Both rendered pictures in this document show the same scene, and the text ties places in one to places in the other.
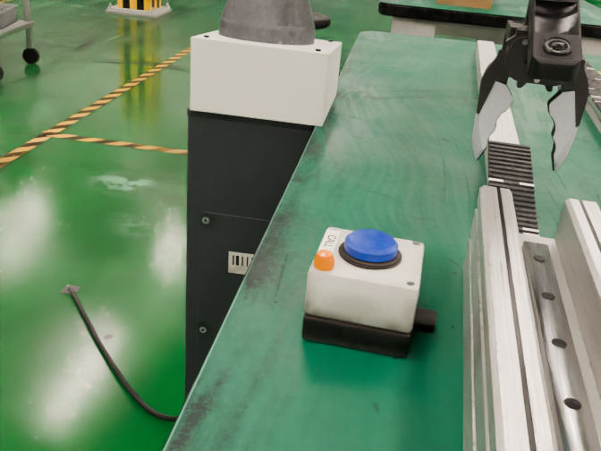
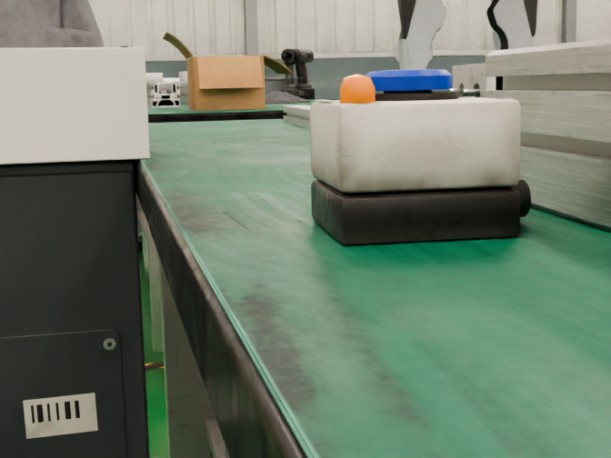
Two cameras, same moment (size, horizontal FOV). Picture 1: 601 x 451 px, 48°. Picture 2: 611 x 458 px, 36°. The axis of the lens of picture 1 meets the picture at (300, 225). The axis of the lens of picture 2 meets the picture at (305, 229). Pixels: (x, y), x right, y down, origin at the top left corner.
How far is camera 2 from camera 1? 0.27 m
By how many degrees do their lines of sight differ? 24
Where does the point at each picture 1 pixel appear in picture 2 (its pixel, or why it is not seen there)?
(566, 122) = (519, 30)
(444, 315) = not seen: hidden behind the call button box
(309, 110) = (127, 136)
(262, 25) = (30, 27)
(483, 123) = (415, 49)
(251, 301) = (218, 237)
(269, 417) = (391, 293)
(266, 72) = (50, 87)
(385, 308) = (475, 145)
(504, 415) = not seen: outside the picture
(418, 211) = not seen: hidden behind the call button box
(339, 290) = (396, 130)
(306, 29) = (94, 34)
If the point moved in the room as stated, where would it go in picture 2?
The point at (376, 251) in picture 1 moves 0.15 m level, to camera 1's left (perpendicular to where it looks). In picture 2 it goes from (430, 72) to (82, 79)
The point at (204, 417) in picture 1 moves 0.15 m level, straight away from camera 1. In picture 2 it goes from (278, 308) to (133, 241)
